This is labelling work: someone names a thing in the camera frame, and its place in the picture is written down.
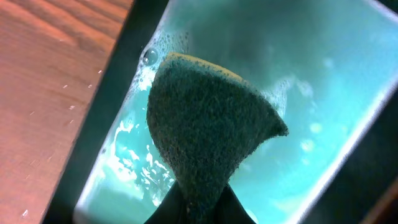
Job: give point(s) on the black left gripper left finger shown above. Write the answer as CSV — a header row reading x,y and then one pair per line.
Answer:
x,y
172,210

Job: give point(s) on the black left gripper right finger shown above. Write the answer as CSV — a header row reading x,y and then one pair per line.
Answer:
x,y
230,210

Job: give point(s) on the green yellow scrub sponge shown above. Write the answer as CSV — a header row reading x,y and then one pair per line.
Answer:
x,y
204,121

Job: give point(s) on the black rectangular soap water tray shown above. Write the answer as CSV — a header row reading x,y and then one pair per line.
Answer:
x,y
326,66

